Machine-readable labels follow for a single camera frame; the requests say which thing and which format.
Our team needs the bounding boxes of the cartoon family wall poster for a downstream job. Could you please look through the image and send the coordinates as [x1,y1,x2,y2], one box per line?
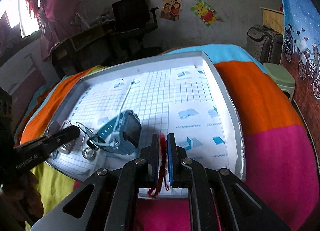
[160,0,182,21]

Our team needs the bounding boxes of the black office chair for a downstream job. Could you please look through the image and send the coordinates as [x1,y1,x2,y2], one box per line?
[111,0,163,56]

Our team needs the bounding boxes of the dark wooden desk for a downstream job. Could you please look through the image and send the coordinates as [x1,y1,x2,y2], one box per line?
[52,21,118,76]

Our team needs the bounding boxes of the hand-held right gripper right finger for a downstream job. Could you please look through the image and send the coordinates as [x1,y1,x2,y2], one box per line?
[167,133,292,231]

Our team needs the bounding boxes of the blue printed curtain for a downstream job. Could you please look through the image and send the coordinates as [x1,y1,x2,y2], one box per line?
[274,0,320,151]

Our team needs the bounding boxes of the beige hair claw clip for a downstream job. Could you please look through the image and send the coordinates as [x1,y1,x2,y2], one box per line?
[47,120,75,158]

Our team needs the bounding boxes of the pink curtain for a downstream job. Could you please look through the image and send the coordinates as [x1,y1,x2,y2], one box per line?
[26,0,83,54]

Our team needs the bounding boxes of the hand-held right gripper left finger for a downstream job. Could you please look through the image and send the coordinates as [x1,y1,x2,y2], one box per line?
[30,133,160,231]

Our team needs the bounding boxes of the window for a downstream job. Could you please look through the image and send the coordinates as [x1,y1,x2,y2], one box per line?
[0,0,43,39]

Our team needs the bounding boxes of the white cardboard box tray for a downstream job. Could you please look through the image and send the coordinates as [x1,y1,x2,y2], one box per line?
[46,51,247,200]

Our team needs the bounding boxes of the green plastic stool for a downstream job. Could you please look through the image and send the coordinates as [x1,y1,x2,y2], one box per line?
[262,62,296,100]

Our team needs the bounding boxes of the wooden board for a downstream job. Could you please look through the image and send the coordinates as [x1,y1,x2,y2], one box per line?
[260,7,284,35]

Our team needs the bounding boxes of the yellow bear wall poster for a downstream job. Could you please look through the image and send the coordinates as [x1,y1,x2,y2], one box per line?
[190,0,219,27]

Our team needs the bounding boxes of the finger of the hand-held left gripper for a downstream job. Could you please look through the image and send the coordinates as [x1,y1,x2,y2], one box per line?
[14,125,81,156]

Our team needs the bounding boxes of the grey patterned suitcase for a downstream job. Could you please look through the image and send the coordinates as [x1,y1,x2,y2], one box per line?
[246,26,274,63]

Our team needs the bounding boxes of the blue smart watch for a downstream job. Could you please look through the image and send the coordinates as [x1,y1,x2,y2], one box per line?
[96,110,142,156]

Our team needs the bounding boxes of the red string bracelet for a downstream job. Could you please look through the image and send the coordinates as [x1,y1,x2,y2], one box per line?
[147,133,173,198]

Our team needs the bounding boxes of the colourful patchwork blanket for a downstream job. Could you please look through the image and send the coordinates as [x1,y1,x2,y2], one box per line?
[14,44,318,231]

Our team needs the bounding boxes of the dark metal ring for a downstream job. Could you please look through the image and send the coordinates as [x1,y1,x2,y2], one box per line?
[82,147,95,159]

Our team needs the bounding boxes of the dark suitcase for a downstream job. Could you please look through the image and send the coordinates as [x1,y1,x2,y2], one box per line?
[266,33,284,65]

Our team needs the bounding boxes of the thin glasses frame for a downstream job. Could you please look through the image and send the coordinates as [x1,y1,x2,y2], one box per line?
[76,122,100,146]

